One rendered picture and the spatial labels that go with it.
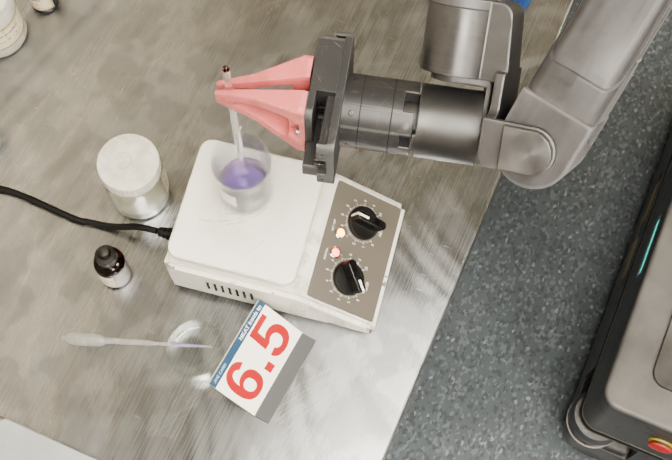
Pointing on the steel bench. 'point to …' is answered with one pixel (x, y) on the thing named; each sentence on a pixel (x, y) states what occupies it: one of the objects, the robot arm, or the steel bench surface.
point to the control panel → (369, 256)
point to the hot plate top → (190, 249)
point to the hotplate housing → (288, 301)
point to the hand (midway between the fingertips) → (226, 92)
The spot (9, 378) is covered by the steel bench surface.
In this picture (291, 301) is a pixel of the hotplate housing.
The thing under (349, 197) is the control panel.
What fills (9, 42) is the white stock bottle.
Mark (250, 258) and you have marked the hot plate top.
